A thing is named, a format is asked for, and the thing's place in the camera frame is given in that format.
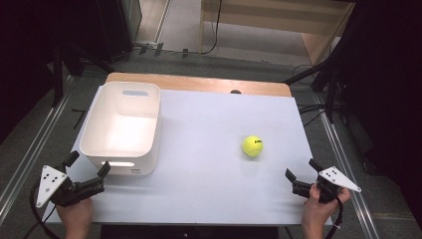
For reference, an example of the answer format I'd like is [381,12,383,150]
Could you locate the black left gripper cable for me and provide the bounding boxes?
[21,181,63,239]

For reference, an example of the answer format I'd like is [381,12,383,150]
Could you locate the light wooden desk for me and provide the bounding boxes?
[198,0,356,67]

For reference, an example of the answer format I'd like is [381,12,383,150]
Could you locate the white table cover board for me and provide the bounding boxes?
[43,85,332,227]

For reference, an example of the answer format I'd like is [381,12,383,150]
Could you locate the metal floor rail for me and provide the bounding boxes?
[313,93,381,239]
[0,74,76,218]

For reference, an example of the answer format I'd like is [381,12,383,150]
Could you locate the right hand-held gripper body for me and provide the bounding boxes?
[292,165,362,204]

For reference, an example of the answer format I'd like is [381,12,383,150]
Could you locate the black floor cables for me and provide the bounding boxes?
[291,63,330,128]

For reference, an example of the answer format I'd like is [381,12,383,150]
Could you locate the person's right hand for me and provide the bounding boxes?
[301,183,352,239]

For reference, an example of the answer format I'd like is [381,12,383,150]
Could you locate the wooden table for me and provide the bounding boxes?
[105,72,293,99]

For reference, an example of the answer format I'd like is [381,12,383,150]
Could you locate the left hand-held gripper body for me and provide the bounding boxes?
[35,164,106,209]

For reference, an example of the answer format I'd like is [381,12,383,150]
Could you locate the black tripod stand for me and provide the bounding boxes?
[49,41,115,108]
[283,46,347,124]

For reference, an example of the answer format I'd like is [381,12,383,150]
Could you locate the black hanging cable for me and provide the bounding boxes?
[200,0,224,56]

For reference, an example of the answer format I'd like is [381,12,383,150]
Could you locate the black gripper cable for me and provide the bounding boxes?
[21,181,63,239]
[325,196,344,239]

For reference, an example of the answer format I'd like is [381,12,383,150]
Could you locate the person's left hand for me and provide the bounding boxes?
[55,196,95,239]

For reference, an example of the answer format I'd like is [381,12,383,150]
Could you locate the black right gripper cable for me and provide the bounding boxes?
[325,196,344,239]

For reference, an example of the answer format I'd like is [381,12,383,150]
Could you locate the yellow tennis ball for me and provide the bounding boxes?
[241,134,265,158]

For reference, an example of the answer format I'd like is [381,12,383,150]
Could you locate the white plastic storage bin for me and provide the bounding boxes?
[79,81,162,176]

